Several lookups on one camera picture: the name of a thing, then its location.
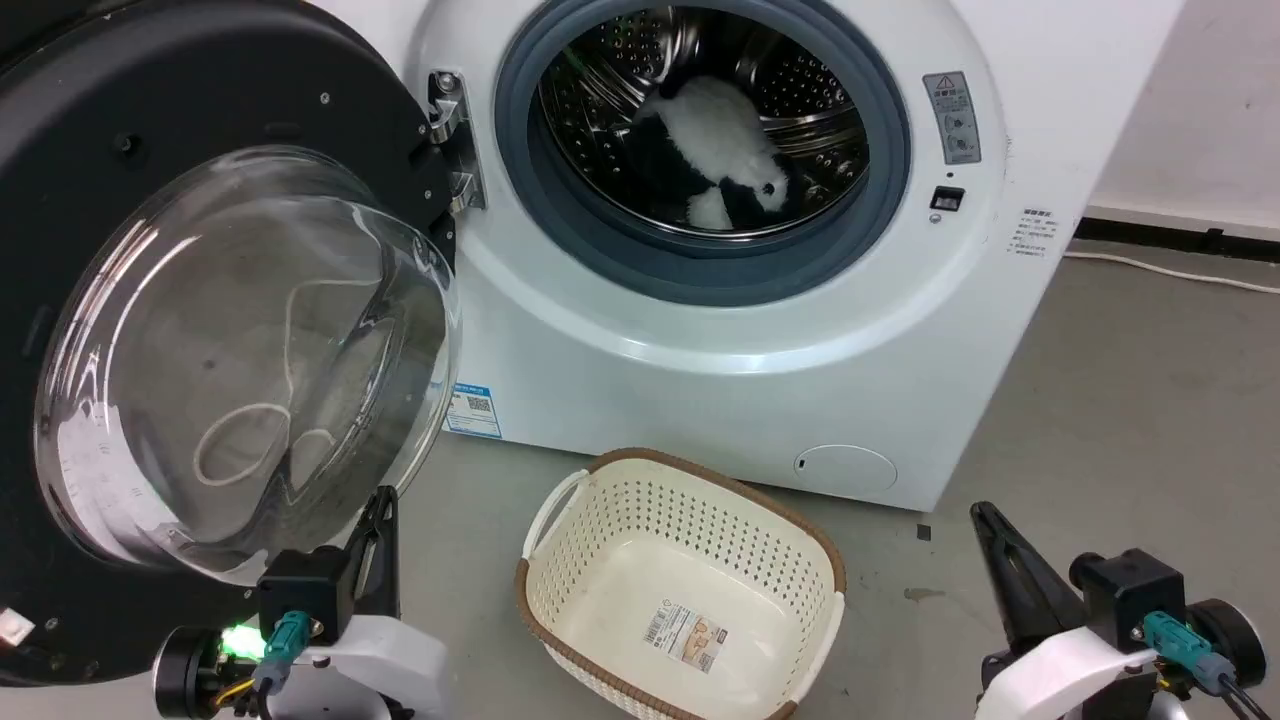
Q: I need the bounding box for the teal plug cable, left gripper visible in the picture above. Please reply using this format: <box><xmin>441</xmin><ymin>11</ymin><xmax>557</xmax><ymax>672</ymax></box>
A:
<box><xmin>250</xmin><ymin>609</ymin><xmax>319</xmax><ymax>720</ymax></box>

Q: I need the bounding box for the grey warning sticker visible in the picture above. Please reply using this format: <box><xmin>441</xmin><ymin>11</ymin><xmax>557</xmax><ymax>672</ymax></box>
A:
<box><xmin>922</xmin><ymin>71</ymin><xmax>983</xmax><ymax>166</ymax></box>

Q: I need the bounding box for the teal plug cable, right gripper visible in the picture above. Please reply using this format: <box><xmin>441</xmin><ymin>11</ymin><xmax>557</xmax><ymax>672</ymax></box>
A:
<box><xmin>1142</xmin><ymin>611</ymin><xmax>1280</xmax><ymax>720</ymax></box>

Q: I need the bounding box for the white cable on floor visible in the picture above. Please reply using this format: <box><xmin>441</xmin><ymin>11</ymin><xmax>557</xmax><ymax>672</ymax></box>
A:
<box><xmin>1062</xmin><ymin>250</ymin><xmax>1280</xmax><ymax>296</ymax></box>

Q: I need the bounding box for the white front-load washing machine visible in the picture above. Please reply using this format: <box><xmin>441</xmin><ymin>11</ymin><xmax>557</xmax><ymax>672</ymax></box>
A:
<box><xmin>300</xmin><ymin>0</ymin><xmax>1187</xmax><ymax>513</ymax></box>

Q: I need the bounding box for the teal plug cable, gripper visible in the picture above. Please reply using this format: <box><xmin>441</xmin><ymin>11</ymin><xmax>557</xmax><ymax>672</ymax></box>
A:
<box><xmin>250</xmin><ymin>609</ymin><xmax>319</xmax><ymax>720</ymax></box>
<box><xmin>1142</xmin><ymin>611</ymin><xmax>1280</xmax><ymax>720</ymax></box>

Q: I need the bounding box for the blue and white QR sticker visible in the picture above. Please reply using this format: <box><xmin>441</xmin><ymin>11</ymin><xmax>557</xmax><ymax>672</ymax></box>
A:
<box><xmin>444</xmin><ymin>380</ymin><xmax>503</xmax><ymax>440</ymax></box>

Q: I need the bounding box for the cream perforated basket, brown rim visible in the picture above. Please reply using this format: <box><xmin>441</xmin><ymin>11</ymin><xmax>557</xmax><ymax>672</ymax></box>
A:
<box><xmin>514</xmin><ymin>447</ymin><xmax>849</xmax><ymax>720</ymax></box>

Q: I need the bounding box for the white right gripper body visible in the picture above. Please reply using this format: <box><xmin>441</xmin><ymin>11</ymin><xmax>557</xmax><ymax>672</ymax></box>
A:
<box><xmin>974</xmin><ymin>598</ymin><xmax>1268</xmax><ymax>720</ymax></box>

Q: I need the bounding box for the black and white plush panda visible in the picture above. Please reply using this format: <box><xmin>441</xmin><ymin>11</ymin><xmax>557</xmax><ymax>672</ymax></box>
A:
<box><xmin>632</xmin><ymin>72</ymin><xmax>793</xmax><ymax>231</ymax></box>

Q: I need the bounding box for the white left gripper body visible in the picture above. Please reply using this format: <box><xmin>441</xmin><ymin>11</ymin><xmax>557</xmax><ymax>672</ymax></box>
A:
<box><xmin>153</xmin><ymin>613</ymin><xmax>453</xmax><ymax>720</ymax></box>

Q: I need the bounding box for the metal door hinge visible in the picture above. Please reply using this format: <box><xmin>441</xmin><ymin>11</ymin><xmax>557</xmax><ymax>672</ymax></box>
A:
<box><xmin>427</xmin><ymin>70</ymin><xmax>488</xmax><ymax>215</ymax></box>

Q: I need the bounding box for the black round door, glass bowl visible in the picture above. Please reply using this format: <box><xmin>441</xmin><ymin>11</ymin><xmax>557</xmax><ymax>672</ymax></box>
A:
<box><xmin>0</xmin><ymin>0</ymin><xmax>464</xmax><ymax>688</ymax></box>

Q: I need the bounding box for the white and orange product label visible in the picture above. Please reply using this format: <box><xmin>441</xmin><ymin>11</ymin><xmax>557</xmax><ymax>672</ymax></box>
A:
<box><xmin>642</xmin><ymin>601</ymin><xmax>729</xmax><ymax>674</ymax></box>

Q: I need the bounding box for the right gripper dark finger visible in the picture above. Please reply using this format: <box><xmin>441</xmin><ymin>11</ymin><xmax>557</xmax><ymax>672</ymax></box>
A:
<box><xmin>984</xmin><ymin>502</ymin><xmax>1089</xmax><ymax>643</ymax></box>
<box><xmin>970</xmin><ymin>502</ymin><xmax>1053</xmax><ymax>653</ymax></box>

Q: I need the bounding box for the black baseboard strip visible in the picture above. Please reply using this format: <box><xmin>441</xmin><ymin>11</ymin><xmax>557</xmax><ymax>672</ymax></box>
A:
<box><xmin>1074</xmin><ymin>214</ymin><xmax>1280</xmax><ymax>265</ymax></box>

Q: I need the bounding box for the round white filter cover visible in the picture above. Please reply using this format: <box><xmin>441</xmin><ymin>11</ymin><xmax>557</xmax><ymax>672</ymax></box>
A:
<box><xmin>794</xmin><ymin>444</ymin><xmax>899</xmax><ymax>495</ymax></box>

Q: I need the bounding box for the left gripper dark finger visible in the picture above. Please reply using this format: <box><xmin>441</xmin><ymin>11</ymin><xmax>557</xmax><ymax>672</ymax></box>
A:
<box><xmin>344</xmin><ymin>487</ymin><xmax>388</xmax><ymax>617</ymax></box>
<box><xmin>378</xmin><ymin>487</ymin><xmax>403</xmax><ymax>617</ymax></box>

